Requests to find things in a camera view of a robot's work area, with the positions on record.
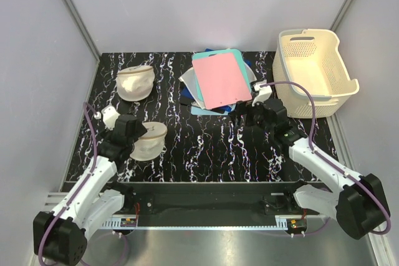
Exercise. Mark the cream plastic laundry basket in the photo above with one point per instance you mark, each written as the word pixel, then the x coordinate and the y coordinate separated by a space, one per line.
pixel 310 58

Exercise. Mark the far mesh laundry bag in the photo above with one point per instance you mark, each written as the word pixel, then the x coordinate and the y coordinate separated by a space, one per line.
pixel 135 83

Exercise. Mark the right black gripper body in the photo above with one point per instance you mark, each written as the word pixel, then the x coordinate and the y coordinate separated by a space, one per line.
pixel 255 117

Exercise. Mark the teal plastic board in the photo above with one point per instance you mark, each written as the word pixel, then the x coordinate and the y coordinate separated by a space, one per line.
pixel 243 60

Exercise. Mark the white slotted cable duct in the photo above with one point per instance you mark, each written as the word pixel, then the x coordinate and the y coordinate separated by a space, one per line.
pixel 198 222

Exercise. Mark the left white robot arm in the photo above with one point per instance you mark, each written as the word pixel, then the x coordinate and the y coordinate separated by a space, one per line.
pixel 62 234

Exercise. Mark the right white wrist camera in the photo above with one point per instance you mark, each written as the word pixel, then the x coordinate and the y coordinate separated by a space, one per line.
pixel 262 92

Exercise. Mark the pink plastic board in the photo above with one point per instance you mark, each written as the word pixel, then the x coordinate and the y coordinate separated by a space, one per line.
pixel 218 80

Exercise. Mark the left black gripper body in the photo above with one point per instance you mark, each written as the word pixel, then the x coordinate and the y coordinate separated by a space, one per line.
pixel 139 131

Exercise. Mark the light blue board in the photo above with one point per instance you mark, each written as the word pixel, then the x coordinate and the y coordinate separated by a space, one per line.
pixel 201 112

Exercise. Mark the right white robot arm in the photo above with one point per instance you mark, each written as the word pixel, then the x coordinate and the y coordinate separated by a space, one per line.
pixel 358 203

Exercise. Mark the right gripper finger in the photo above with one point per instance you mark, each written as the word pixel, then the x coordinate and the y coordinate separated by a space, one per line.
pixel 242 107
pixel 237 118

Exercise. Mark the dark blue board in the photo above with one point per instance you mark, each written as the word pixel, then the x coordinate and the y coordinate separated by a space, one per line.
pixel 221 79

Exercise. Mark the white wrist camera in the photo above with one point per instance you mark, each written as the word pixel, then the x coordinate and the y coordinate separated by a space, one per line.
pixel 262 92
pixel 109 116

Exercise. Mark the left aluminium frame post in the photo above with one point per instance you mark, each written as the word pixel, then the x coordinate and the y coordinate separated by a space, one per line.
pixel 82 28

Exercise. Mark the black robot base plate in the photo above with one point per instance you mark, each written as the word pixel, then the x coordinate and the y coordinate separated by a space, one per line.
pixel 215 199

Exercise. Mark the mesh laundry bag with glasses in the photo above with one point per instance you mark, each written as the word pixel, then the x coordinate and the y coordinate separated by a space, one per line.
pixel 151 144

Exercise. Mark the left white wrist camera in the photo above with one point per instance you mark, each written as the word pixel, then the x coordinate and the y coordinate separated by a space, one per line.
pixel 109 116

